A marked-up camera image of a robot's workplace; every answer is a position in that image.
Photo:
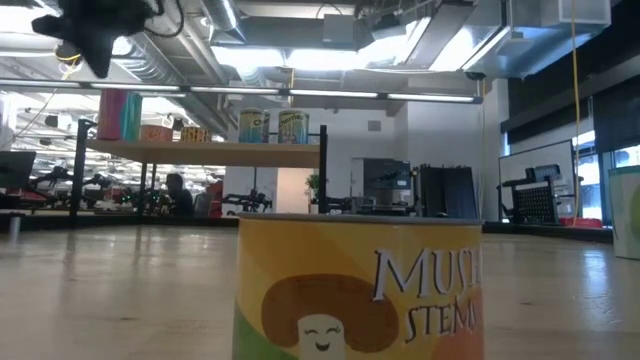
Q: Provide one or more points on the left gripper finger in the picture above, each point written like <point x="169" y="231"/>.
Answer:
<point x="75" y="30"/>
<point x="112" y="30"/>

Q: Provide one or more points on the short orange pink can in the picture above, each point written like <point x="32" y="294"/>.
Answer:
<point x="159" y="134"/>

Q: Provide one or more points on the white can green red print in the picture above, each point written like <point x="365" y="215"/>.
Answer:
<point x="625" y="215"/>

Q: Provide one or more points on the black background robot arm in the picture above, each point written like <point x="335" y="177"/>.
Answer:
<point x="250" y="202"/>

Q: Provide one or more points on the black round ceiling device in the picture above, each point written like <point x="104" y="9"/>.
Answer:
<point x="67" y="53"/>

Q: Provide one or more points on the dark computer monitor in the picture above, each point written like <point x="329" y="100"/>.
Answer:
<point x="15" y="170"/>

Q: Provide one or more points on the background robot workstations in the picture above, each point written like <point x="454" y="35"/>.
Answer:
<point x="50" y="192"/>

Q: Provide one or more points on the person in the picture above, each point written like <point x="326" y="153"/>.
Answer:
<point x="176" y="184"/>

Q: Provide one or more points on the red cabinet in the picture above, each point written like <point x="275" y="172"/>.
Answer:
<point x="214" y="200"/>

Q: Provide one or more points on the long linear ceiling light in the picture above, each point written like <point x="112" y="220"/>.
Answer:
<point x="330" y="93"/>

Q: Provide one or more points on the green potted plant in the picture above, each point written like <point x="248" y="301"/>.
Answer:
<point x="314" y="182"/>

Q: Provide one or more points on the black folding panel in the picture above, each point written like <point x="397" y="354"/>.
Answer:
<point x="445" y="192"/>

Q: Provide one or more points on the whiteboard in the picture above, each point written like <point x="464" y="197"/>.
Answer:
<point x="520" y="160"/>

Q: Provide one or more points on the black robot workstation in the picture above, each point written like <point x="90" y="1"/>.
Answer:
<point x="535" y="205"/>

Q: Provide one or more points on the red flat object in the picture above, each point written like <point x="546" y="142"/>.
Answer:
<point x="580" y="223"/>

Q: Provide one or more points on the round silver ceiling duct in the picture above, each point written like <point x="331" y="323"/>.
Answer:
<point x="225" y="15"/>

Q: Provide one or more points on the wooden shelf black frame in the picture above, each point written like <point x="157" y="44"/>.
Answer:
<point x="200" y="152"/>

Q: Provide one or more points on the black background camera stand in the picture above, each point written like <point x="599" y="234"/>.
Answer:
<point x="292" y="134"/>

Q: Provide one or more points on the grey metal post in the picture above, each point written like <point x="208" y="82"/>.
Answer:
<point x="14" y="230"/>

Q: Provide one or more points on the dark wall monitor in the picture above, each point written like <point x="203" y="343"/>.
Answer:
<point x="385" y="170"/>

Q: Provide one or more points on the rectangular silver ceiling duct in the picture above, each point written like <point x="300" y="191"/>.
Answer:
<point x="530" y="50"/>

